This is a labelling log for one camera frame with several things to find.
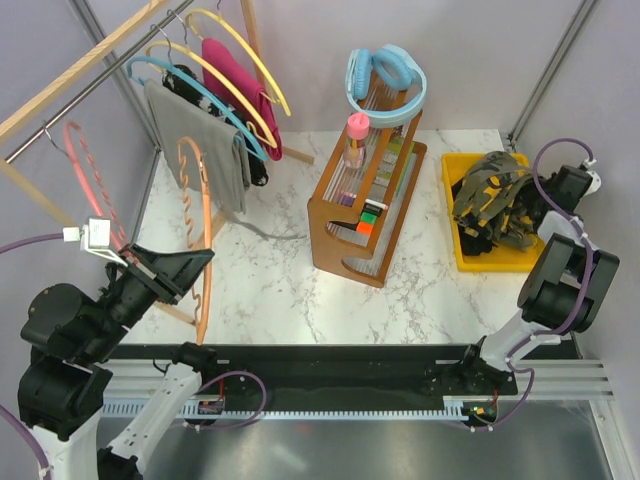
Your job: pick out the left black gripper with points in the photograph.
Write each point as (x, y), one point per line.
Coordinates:
(170, 274)

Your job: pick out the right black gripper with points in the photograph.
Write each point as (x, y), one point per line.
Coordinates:
(532, 193)

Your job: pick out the camouflage trousers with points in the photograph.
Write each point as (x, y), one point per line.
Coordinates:
(499, 163)

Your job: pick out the pink hanger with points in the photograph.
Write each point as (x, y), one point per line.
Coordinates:
(84, 166)

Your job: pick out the orange hanger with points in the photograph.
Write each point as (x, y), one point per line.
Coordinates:
(203, 299)

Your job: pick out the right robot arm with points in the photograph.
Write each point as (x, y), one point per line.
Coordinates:
(565, 288)

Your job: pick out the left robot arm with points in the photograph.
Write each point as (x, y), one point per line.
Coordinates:
(61, 394)

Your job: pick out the grey trousers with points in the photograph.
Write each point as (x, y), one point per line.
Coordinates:
(224, 151)

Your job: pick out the inner yellow hanger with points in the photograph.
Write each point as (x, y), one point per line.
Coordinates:
(258, 124)

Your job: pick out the yellow hanger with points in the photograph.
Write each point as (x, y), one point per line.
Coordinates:
(250, 45)
(258, 124)

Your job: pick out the magenta trousers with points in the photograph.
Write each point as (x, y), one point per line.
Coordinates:
(219, 57)

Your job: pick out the outer yellow hanger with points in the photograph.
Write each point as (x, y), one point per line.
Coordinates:
(250, 45)

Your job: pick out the yellow plastic tray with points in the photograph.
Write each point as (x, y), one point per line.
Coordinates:
(501, 258)

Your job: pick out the green booklet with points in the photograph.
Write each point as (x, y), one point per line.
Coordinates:
(388, 163)

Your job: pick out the white marker pen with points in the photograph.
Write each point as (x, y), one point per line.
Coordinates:
(376, 204)

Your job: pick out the green cube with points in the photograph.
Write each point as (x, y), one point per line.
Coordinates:
(368, 218)

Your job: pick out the wooden desk shelf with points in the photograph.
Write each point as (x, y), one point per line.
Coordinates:
(356, 215)

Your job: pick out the orange cube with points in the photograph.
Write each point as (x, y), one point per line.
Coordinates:
(364, 228)

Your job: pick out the light blue headphones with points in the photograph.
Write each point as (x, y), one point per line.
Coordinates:
(397, 70)

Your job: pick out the pink cap bottle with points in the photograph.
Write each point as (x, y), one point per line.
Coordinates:
(357, 130)

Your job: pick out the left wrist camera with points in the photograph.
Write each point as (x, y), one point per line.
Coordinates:
(94, 237)

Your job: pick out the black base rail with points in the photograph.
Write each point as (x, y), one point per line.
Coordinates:
(340, 383)

